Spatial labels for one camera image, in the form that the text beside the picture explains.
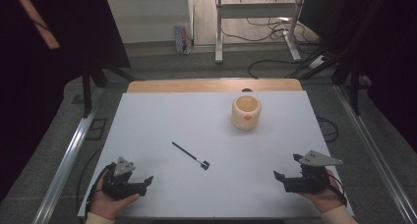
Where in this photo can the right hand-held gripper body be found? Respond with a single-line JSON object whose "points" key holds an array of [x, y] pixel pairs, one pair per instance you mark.
{"points": [[308, 184]]}

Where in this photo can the person's right hand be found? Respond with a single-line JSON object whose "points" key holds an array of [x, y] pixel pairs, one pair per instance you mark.
{"points": [[323, 199]]}

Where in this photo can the black metal stand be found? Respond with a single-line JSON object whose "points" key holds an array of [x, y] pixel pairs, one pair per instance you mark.
{"points": [[354, 93], [87, 93]]}

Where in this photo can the black square floor plate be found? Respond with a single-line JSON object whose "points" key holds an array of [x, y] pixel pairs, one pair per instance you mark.
{"points": [[96, 129]]}

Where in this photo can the black table grommet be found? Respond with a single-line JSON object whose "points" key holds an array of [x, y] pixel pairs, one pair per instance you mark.
{"points": [[246, 90]]}

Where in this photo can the white metal desk frame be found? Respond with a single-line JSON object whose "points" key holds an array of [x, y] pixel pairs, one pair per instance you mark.
{"points": [[254, 11]]}

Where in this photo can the white power strip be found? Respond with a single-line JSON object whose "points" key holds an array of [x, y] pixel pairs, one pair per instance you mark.
{"points": [[316, 62]]}

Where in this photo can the white table board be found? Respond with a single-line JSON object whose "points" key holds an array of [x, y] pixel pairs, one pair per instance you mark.
{"points": [[196, 119]]}

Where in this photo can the aluminium floor rail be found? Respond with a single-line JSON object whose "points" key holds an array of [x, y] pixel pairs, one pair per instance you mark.
{"points": [[67, 161], [377, 155]]}

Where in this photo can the wooden table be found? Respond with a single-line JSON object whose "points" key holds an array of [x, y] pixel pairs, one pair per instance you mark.
{"points": [[196, 85]]}

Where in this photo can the thin black pen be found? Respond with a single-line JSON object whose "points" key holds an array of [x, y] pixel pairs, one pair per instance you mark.
{"points": [[188, 153]]}

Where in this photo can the light wooden strip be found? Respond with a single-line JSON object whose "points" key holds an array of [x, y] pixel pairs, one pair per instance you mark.
{"points": [[36, 19]]}

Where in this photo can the cream ribbed cup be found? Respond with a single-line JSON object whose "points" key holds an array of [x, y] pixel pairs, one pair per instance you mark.
{"points": [[246, 116]]}

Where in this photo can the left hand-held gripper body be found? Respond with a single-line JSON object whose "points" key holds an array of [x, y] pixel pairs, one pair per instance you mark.
{"points": [[114, 184]]}

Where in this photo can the person's left hand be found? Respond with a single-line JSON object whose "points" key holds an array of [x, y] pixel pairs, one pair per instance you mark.
{"points": [[106, 206]]}

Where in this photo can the colourful printed box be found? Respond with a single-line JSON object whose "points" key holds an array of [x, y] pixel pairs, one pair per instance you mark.
{"points": [[182, 39]]}

